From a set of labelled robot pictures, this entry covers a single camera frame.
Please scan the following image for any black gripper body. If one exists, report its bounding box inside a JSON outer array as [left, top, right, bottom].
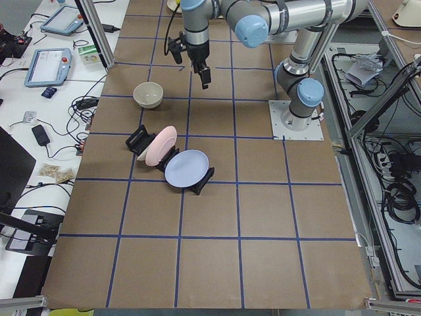
[[187, 41, 210, 73]]

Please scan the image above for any white plate under lemon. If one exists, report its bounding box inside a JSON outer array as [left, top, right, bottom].
[[166, 0, 182, 14]]

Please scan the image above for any black plate rack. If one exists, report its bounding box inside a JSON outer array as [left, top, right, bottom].
[[126, 125, 214, 195]]

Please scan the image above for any green white box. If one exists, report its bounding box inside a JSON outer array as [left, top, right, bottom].
[[78, 45, 101, 65]]

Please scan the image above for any aluminium frame post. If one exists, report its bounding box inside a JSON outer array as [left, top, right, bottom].
[[74, 0, 115, 69]]

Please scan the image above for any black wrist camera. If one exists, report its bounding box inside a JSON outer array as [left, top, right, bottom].
[[167, 31, 187, 65]]

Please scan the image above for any cream bowl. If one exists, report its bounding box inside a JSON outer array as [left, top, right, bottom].
[[133, 82, 164, 109]]

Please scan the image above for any cream plate in rack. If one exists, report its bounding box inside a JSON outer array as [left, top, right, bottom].
[[137, 147, 149, 161]]

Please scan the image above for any blue plate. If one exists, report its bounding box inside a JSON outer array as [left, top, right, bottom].
[[164, 149, 209, 188]]

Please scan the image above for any black power adapter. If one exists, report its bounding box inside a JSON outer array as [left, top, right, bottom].
[[32, 124, 50, 146]]

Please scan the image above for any near teach pendant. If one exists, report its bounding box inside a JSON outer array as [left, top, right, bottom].
[[24, 48, 72, 88]]

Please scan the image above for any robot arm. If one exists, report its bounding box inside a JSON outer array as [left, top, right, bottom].
[[168, 1, 368, 129]]

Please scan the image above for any teach pendant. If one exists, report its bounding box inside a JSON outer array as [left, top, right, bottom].
[[24, 48, 72, 88], [39, 5, 84, 36]]

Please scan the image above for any far teach pendant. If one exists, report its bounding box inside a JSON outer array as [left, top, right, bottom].
[[39, 5, 84, 36]]

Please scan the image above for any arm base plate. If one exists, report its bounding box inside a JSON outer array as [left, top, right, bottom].
[[268, 100, 324, 141]]

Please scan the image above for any pink plate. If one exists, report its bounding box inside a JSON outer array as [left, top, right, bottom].
[[145, 126, 178, 167]]

